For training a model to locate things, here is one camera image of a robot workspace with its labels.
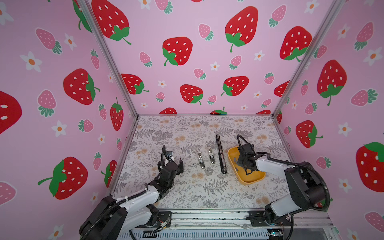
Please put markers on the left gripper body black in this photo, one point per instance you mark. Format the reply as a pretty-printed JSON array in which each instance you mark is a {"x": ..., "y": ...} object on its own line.
[{"x": 179, "y": 169}]

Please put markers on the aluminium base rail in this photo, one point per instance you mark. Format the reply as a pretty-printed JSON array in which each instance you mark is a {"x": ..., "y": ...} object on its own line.
[{"x": 231, "y": 224}]

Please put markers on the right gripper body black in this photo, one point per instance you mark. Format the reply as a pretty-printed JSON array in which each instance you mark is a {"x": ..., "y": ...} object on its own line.
[{"x": 241, "y": 161}]

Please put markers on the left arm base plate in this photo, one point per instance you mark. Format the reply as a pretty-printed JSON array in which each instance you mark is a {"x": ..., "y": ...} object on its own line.
[{"x": 162, "y": 220}]

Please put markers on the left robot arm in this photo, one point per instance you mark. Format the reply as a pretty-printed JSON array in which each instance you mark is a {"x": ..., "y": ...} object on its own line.
[{"x": 113, "y": 217}]

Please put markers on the yellow plastic tray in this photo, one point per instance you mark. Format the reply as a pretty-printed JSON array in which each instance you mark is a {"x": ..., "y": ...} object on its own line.
[{"x": 241, "y": 174}]

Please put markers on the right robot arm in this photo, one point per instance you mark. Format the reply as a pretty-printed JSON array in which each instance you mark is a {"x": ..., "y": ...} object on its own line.
[{"x": 307, "y": 189}]

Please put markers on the long black stapler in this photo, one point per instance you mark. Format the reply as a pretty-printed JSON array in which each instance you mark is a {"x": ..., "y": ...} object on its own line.
[{"x": 221, "y": 155}]

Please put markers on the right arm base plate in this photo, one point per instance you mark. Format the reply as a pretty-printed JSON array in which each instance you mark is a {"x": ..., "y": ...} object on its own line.
[{"x": 258, "y": 217}]

